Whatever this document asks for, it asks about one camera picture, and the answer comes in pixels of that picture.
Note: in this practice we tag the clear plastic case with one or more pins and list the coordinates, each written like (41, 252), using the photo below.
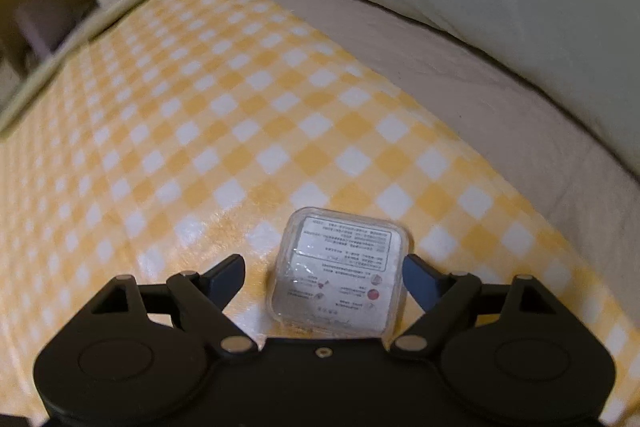
(340, 267)

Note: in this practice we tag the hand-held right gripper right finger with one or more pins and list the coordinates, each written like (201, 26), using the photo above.
(417, 278)

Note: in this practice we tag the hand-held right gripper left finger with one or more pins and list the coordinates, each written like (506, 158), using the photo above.
(231, 273)

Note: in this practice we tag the purple cup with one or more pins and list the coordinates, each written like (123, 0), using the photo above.
(35, 27)

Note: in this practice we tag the yellow checkered blanket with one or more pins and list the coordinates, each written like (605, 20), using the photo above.
(250, 107)

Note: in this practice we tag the beige bed sheet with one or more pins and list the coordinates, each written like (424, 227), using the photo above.
(500, 97)

